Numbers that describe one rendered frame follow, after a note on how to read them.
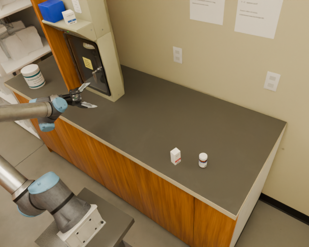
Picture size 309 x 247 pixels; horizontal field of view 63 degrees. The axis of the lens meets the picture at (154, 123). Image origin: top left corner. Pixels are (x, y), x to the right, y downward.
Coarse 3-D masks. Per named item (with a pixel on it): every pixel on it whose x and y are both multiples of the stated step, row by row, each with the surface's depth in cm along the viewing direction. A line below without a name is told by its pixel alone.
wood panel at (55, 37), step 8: (32, 0) 145; (40, 0) 148; (40, 16) 151; (40, 24) 156; (48, 32) 159; (56, 32) 164; (48, 40) 163; (56, 40) 166; (64, 40) 170; (56, 48) 168; (64, 48) 172; (56, 56) 170; (64, 56) 175; (64, 64) 177; (72, 64) 182; (64, 72) 180; (72, 72) 185; (64, 80) 185; (72, 80) 188; (72, 88) 190
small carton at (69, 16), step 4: (64, 12) 136; (68, 12) 136; (72, 12) 136; (64, 16) 137; (68, 16) 135; (72, 16) 137; (68, 20) 137; (72, 20) 138; (76, 20) 139; (68, 24) 138
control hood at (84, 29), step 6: (48, 24) 146; (54, 24) 142; (60, 24) 141; (66, 24) 140; (72, 24) 139; (78, 24) 138; (84, 24) 137; (90, 24) 138; (72, 30) 134; (78, 30) 133; (84, 30) 136; (90, 30) 139; (84, 36) 138; (90, 36) 141
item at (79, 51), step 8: (72, 40) 160; (80, 40) 154; (88, 40) 150; (72, 48) 166; (80, 48) 159; (88, 48) 154; (96, 48) 149; (80, 56) 166; (88, 56) 160; (96, 56) 154; (80, 64) 172; (96, 64) 160; (80, 72) 179; (88, 72) 172; (96, 72) 165; (88, 80) 179; (104, 80) 165; (96, 88) 179; (104, 88) 172
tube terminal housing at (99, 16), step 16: (64, 0) 142; (80, 0) 133; (96, 0) 135; (80, 16) 141; (96, 16) 139; (64, 32) 162; (96, 32) 143; (112, 32) 166; (112, 48) 157; (112, 64) 163; (112, 80) 168; (112, 96) 174
